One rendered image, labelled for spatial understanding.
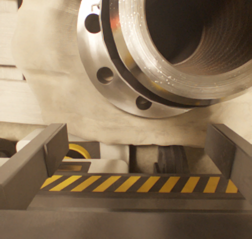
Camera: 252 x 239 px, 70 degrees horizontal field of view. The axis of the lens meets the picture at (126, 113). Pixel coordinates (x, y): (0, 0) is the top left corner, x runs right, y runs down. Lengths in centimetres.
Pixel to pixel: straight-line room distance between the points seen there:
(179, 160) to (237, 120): 14
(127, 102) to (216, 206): 19
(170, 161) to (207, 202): 18
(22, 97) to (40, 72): 7
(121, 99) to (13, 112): 24
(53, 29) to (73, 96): 11
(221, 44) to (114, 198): 20
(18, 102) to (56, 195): 24
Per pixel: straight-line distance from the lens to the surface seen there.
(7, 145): 62
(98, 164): 34
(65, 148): 16
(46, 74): 39
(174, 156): 43
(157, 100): 15
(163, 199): 25
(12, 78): 45
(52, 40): 33
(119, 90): 31
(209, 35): 22
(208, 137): 17
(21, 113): 44
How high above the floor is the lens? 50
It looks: 73 degrees down
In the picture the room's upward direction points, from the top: 175 degrees counter-clockwise
